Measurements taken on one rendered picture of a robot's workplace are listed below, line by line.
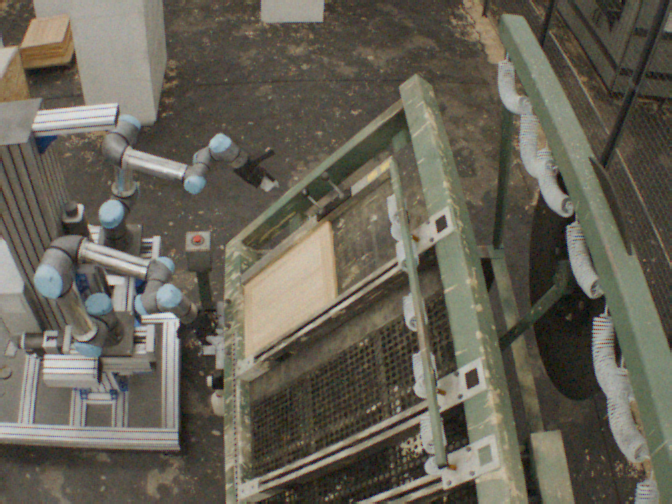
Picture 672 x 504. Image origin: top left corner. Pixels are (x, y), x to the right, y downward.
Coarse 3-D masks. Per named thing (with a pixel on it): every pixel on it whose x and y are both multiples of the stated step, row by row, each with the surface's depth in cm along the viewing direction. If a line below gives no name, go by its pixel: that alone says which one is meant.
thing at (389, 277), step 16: (448, 208) 220; (432, 224) 223; (448, 224) 217; (400, 240) 222; (416, 240) 225; (432, 240) 219; (432, 256) 228; (384, 272) 239; (400, 272) 234; (352, 288) 248; (368, 288) 241; (384, 288) 240; (336, 304) 252; (352, 304) 246; (368, 304) 247; (304, 320) 262; (320, 320) 254; (336, 320) 254; (288, 336) 267; (304, 336) 261; (320, 336) 261; (256, 352) 278; (272, 352) 269; (288, 352) 269; (240, 368) 282; (256, 368) 277
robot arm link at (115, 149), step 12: (108, 144) 260; (120, 144) 261; (108, 156) 260; (120, 156) 259; (132, 156) 260; (144, 156) 261; (156, 156) 264; (132, 168) 263; (144, 168) 261; (156, 168) 261; (168, 168) 261; (180, 168) 261; (192, 168) 263; (204, 168) 264; (180, 180) 262; (192, 180) 259; (204, 180) 263; (192, 192) 263
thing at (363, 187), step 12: (360, 180) 276; (372, 180) 270; (384, 180) 270; (360, 192) 275; (348, 204) 280; (336, 216) 285; (300, 228) 295; (312, 228) 289; (288, 240) 299; (300, 240) 295; (276, 252) 302; (264, 264) 306; (252, 276) 312
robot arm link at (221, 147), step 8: (216, 136) 265; (224, 136) 263; (216, 144) 262; (224, 144) 263; (232, 144) 266; (216, 152) 265; (224, 152) 264; (232, 152) 266; (240, 152) 268; (232, 160) 268
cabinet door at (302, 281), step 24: (312, 240) 289; (288, 264) 296; (312, 264) 283; (264, 288) 303; (288, 288) 289; (312, 288) 276; (336, 288) 266; (264, 312) 296; (288, 312) 282; (312, 312) 269; (264, 336) 289
